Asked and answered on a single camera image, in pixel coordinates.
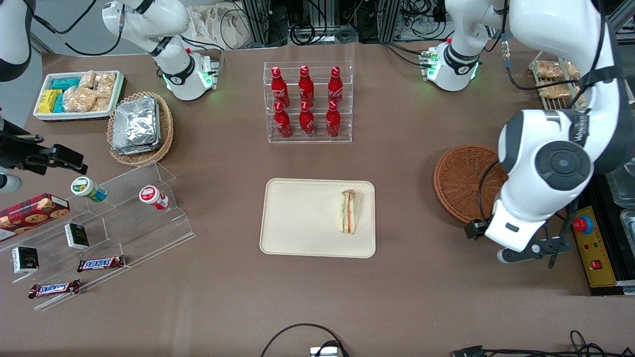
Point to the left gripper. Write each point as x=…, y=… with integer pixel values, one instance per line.
x=475, y=230

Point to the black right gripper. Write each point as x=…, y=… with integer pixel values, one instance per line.
x=15, y=151

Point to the triangular sandwich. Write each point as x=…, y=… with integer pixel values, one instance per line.
x=349, y=212

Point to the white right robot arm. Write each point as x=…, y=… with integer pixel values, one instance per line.
x=149, y=20

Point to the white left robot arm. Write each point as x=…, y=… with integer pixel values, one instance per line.
x=540, y=29

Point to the round brown wicker basket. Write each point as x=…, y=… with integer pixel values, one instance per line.
x=461, y=183

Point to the light oval wicker basket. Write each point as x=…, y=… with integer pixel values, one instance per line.
x=166, y=129

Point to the cream rectangular tray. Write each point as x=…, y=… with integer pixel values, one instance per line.
x=302, y=218

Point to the green lid cup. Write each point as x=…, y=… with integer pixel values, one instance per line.
x=87, y=188

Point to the white rectangular snack bin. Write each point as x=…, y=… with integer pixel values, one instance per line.
x=74, y=116

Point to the teal snack packet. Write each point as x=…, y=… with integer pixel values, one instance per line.
x=59, y=104
x=65, y=83

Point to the yellow snack packet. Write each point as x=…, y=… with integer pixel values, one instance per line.
x=48, y=101

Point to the rice cracker bag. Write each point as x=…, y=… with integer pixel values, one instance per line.
x=87, y=79
x=79, y=99
x=105, y=84

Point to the red cookie box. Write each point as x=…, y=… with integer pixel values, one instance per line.
x=30, y=215

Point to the stack of foil containers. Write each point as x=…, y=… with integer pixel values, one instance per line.
x=136, y=126

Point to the small black box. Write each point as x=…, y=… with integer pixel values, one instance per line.
x=77, y=236
x=25, y=260

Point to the red lid cup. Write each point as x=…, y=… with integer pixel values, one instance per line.
x=151, y=196

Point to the snickers chocolate bar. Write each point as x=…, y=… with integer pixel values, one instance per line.
x=54, y=288
x=100, y=264

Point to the clear acrylic stepped display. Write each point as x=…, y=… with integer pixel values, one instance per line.
x=149, y=238

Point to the black machine with yellow panel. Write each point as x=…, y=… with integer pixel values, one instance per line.
x=593, y=258

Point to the clear plastic container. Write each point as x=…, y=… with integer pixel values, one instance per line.
x=626, y=191
x=629, y=225

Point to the bagged fried snack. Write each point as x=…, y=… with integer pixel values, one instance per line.
x=554, y=91
x=572, y=70
x=549, y=69

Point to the red cola bottle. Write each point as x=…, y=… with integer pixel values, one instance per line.
x=283, y=124
x=279, y=89
x=307, y=123
x=306, y=87
x=333, y=123
x=336, y=88

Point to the clear acrylic bottle rack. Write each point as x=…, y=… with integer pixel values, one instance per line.
x=317, y=141

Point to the small grey device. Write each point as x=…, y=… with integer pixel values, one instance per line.
x=325, y=352

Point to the white plastic bag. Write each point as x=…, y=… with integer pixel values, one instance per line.
x=218, y=25

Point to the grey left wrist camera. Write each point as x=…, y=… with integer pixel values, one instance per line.
x=511, y=256

